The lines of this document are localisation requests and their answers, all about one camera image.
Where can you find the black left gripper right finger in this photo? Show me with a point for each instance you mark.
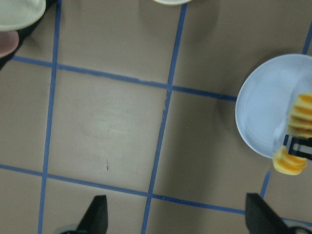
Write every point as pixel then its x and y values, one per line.
pixel 260 218

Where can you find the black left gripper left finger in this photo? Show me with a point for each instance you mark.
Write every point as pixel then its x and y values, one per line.
pixel 95 220

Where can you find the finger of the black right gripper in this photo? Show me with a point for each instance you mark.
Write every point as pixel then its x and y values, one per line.
pixel 298 146

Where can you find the blue plate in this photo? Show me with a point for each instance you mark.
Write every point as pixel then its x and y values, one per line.
pixel 265 98

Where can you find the pink plate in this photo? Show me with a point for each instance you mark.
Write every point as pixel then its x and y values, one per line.
pixel 9 41

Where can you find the cream plate in rack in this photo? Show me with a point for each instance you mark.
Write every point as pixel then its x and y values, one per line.
pixel 18 14

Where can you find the cream bowl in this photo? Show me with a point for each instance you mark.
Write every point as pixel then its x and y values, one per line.
pixel 172 2

